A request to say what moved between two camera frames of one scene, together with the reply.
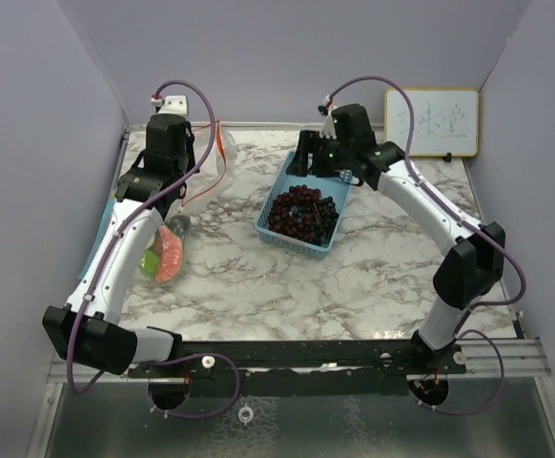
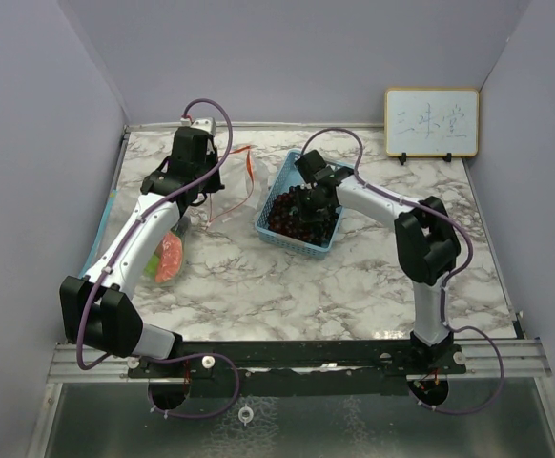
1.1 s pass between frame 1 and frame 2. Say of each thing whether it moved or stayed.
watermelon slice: stayed
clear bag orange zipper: moved
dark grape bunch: stayed
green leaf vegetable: stayed
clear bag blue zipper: stayed
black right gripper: moved
